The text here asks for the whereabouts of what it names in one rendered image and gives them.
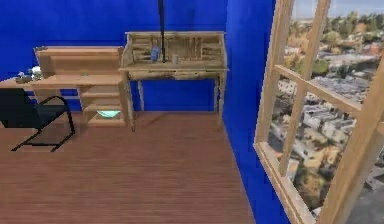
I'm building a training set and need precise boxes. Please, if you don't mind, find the pale green bowl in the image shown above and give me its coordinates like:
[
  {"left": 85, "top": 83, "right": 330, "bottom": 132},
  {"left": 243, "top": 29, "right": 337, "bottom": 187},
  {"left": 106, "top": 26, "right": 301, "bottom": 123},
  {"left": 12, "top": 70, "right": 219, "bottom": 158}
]
[{"left": 96, "top": 110, "right": 122, "bottom": 119}]

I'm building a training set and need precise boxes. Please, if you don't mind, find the black cantilever chair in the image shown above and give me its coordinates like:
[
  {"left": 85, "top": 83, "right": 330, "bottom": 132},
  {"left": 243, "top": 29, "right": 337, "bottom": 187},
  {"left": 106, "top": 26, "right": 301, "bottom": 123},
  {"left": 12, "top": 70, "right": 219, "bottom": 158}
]
[{"left": 0, "top": 87, "right": 76, "bottom": 153}]

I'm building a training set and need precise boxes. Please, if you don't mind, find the black floor lamp pole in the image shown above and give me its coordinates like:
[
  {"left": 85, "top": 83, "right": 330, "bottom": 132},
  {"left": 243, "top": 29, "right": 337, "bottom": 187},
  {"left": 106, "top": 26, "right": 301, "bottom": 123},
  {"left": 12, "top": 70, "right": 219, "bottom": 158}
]
[{"left": 157, "top": 0, "right": 167, "bottom": 64}]

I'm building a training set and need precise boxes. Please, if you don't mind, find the small potted plant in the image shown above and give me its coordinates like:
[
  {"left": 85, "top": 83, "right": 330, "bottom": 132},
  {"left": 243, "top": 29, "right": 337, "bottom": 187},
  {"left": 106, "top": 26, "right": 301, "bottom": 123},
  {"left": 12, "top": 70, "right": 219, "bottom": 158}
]
[{"left": 15, "top": 66, "right": 44, "bottom": 84}]

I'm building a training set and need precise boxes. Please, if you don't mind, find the blue book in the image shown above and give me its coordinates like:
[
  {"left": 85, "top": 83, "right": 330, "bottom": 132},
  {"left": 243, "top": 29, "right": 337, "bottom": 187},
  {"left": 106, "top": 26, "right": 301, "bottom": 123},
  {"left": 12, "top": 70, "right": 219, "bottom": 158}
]
[{"left": 150, "top": 46, "right": 162, "bottom": 63}]

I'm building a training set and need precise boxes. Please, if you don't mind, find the wooden framed window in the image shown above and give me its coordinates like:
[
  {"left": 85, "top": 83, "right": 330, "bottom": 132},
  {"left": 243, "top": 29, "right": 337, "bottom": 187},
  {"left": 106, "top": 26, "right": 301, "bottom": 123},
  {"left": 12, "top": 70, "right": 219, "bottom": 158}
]
[{"left": 253, "top": 0, "right": 384, "bottom": 224}]

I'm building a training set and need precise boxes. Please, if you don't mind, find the light wooden shelf desk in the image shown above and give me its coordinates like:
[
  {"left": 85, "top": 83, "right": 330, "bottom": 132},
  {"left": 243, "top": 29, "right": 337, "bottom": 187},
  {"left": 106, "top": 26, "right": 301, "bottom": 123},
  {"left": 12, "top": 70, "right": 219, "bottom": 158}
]
[{"left": 0, "top": 45, "right": 132, "bottom": 128}]

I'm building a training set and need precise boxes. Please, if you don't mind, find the pale wooden writing desk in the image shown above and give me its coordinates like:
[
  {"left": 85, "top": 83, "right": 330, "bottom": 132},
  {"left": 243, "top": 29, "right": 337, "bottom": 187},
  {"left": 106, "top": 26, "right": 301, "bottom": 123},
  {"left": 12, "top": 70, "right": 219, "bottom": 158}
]
[{"left": 118, "top": 31, "right": 230, "bottom": 133}]

